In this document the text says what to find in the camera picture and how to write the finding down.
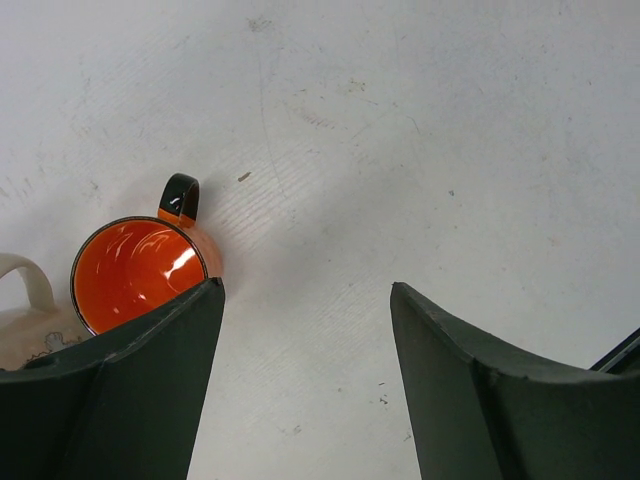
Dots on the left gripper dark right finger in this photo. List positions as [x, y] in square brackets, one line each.
[482, 408]

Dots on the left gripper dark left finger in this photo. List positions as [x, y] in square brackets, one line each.
[125, 404]

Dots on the white patterned mug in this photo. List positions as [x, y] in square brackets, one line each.
[41, 328]

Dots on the orange mug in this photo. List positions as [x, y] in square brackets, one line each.
[135, 264]

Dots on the aluminium rail frame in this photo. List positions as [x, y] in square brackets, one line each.
[624, 358]

